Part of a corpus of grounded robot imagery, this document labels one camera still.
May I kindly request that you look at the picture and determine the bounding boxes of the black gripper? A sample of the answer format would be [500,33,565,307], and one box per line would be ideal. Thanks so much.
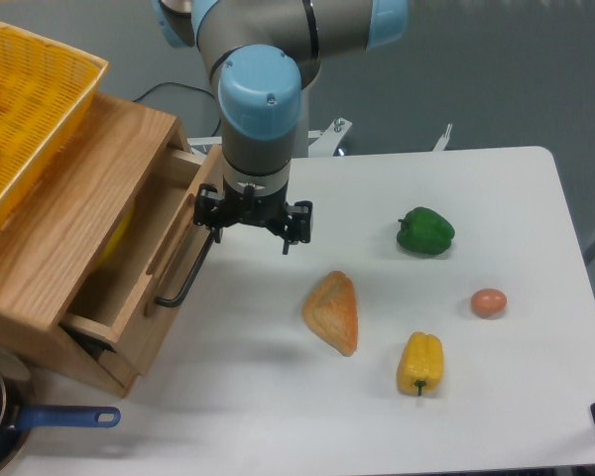
[192,179,312,255]

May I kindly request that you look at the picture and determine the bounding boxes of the wooden top drawer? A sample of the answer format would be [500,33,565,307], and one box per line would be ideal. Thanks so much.
[60,145,222,387]

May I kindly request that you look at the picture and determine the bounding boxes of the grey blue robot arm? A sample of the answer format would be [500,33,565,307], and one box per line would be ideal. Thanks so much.
[153,1,410,248]

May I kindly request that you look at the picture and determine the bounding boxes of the wooden drawer cabinet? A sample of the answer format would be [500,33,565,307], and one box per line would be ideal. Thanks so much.
[0,92,189,400]

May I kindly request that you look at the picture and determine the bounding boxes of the orange toy bread wedge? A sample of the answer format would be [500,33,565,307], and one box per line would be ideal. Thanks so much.
[301,271,359,357]

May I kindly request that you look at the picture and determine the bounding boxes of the yellow toy banana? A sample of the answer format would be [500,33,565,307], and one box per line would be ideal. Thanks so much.
[96,205,135,268]

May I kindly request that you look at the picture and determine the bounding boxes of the green toy bell pepper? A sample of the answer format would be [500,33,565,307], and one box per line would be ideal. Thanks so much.
[396,207,455,256]

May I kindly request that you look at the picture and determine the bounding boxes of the yellow toy bell pepper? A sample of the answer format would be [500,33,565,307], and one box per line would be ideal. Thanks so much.
[396,331,444,396]

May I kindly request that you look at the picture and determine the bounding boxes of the yellow plastic basket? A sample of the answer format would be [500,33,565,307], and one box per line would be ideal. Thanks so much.
[0,21,108,229]

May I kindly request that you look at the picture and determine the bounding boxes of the brown toy egg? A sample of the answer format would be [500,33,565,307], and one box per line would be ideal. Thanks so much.
[470,288,508,317]

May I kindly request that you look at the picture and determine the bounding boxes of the black floor cable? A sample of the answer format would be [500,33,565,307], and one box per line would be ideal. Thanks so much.
[132,81,223,139]

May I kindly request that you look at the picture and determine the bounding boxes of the blue handled frying pan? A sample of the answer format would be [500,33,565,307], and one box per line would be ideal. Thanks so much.
[0,351,121,470]

